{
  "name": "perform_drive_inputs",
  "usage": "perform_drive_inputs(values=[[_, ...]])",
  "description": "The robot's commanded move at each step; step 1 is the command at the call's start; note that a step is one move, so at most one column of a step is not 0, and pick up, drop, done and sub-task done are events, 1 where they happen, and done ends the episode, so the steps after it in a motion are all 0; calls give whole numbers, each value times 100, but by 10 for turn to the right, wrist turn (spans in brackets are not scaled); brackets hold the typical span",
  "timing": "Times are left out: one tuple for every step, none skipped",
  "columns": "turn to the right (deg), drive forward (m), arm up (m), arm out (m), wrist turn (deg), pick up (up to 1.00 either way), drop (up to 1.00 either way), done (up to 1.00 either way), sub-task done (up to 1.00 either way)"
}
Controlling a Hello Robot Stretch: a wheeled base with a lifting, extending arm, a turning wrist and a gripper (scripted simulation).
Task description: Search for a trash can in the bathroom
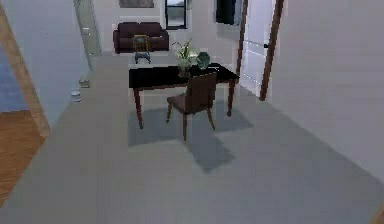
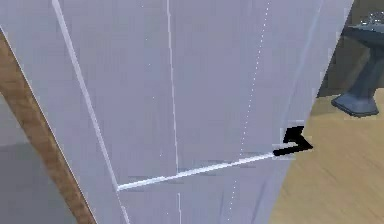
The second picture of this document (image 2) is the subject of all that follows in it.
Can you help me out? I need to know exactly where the white panelled room door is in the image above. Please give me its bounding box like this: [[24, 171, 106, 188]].
[[0, 0, 355, 224]]

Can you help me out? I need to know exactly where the black door handle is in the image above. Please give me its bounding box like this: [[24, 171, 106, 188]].
[[272, 125, 314, 158]]

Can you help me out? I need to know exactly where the grey pedestal table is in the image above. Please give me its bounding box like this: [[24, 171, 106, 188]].
[[330, 11, 384, 118]]

